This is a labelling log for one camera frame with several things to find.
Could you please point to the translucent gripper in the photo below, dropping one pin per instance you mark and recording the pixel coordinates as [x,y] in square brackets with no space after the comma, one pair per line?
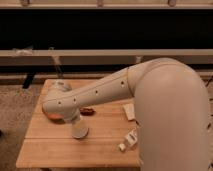
[78,124]

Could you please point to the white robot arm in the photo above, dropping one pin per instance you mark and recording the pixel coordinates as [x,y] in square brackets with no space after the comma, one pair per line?
[172,111]

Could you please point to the white plastic bottle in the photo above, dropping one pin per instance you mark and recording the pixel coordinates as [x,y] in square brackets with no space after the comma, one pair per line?
[130,140]

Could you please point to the white sponge block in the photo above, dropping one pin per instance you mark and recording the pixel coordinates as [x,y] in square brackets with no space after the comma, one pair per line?
[129,111]

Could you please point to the orange pan with red handle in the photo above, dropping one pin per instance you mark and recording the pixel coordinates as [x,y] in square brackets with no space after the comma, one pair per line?
[85,111]

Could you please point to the wooden table top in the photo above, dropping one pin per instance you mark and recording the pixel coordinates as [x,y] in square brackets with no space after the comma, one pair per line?
[50,145]

